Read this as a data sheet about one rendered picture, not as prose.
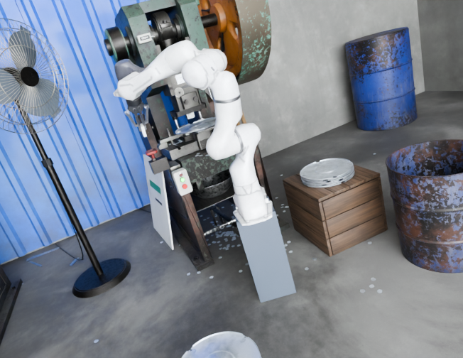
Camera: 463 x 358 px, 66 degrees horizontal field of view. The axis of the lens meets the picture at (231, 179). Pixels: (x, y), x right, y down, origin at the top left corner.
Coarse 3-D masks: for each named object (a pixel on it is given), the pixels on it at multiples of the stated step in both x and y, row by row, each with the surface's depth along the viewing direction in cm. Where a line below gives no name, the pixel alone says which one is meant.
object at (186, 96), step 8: (176, 80) 206; (176, 88) 206; (184, 88) 208; (192, 88) 210; (176, 96) 207; (184, 96) 206; (192, 96) 208; (176, 104) 211; (184, 104) 208; (192, 104) 209
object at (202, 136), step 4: (208, 128) 198; (212, 128) 198; (192, 132) 203; (196, 132) 196; (200, 132) 196; (204, 132) 209; (208, 132) 210; (196, 136) 208; (200, 136) 209; (204, 136) 210; (208, 136) 211; (196, 140) 211; (200, 140) 209; (204, 140) 210; (200, 144) 210; (204, 144) 210; (200, 148) 211; (204, 148) 211
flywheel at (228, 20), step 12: (204, 0) 228; (216, 0) 212; (228, 0) 199; (204, 12) 235; (216, 12) 210; (228, 12) 204; (228, 24) 210; (216, 36) 232; (228, 36) 216; (240, 36) 194; (216, 48) 240; (228, 48) 222; (240, 48) 200; (228, 60) 229; (240, 60) 206
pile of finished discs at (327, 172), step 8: (328, 160) 211; (336, 160) 208; (344, 160) 204; (304, 168) 209; (312, 168) 205; (320, 168) 201; (328, 168) 197; (336, 168) 195; (344, 168) 193; (352, 168) 191; (304, 176) 198; (312, 176) 195; (320, 176) 192; (328, 176) 189; (336, 176) 187; (344, 176) 187; (352, 176) 191; (304, 184) 199; (312, 184) 192; (320, 184) 189; (328, 184) 187; (336, 184) 187
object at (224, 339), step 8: (208, 336) 129; (216, 336) 128; (224, 336) 127; (232, 336) 126; (240, 336) 125; (200, 344) 127; (208, 344) 126; (216, 344) 125; (224, 344) 124; (232, 344) 123; (240, 344) 122; (248, 344) 121; (200, 352) 123; (208, 352) 122; (216, 352) 121; (224, 352) 120; (232, 352) 120; (240, 352) 119; (248, 352) 118; (256, 352) 117
